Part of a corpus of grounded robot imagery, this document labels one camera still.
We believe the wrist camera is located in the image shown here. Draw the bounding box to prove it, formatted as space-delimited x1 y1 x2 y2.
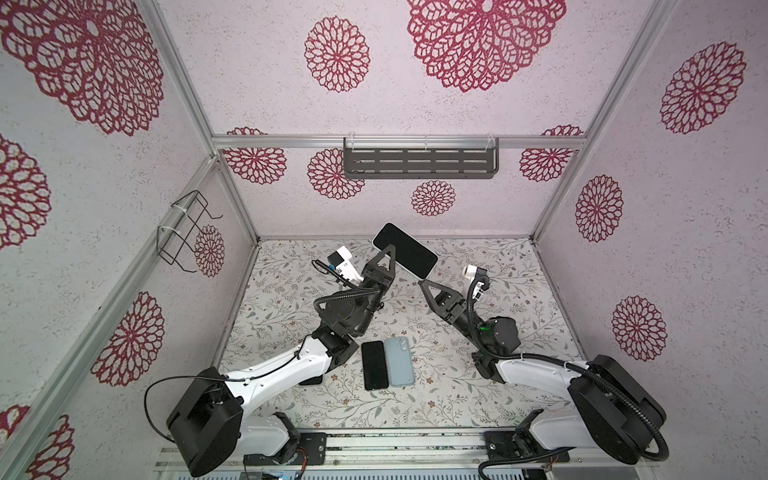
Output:
463 264 490 300
327 246 363 285

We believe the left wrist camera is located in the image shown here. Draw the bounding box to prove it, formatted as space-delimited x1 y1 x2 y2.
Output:
327 246 363 285

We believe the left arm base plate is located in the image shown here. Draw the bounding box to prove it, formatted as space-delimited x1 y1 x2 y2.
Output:
244 432 328 467

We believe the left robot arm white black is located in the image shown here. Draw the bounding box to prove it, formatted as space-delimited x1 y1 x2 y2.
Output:
166 245 396 478

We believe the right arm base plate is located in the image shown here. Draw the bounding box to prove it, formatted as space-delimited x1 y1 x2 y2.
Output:
483 430 570 463

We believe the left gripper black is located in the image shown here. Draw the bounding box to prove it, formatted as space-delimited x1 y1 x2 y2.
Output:
353 246 394 338

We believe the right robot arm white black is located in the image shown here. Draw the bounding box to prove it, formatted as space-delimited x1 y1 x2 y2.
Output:
419 277 670 465

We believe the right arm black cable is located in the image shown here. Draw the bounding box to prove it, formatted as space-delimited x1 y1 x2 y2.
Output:
464 275 671 463

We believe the black phone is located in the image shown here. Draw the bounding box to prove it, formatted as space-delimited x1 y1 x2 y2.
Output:
361 341 390 391

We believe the black wire wall rack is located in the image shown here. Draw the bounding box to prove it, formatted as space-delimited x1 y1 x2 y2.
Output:
155 190 226 278

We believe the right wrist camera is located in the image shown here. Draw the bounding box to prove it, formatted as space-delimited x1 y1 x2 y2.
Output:
463 264 490 300

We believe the light blue phone case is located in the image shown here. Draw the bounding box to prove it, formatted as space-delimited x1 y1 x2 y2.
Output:
384 336 415 387

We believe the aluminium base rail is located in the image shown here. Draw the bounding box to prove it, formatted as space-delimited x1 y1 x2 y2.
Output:
154 427 571 475

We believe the dark metal wall shelf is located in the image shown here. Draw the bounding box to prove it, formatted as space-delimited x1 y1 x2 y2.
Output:
342 138 499 180

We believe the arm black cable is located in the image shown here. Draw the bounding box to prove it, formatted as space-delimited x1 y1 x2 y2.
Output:
464 275 671 463
142 335 313 445

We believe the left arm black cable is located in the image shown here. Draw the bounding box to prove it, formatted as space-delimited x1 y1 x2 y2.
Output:
142 335 313 445

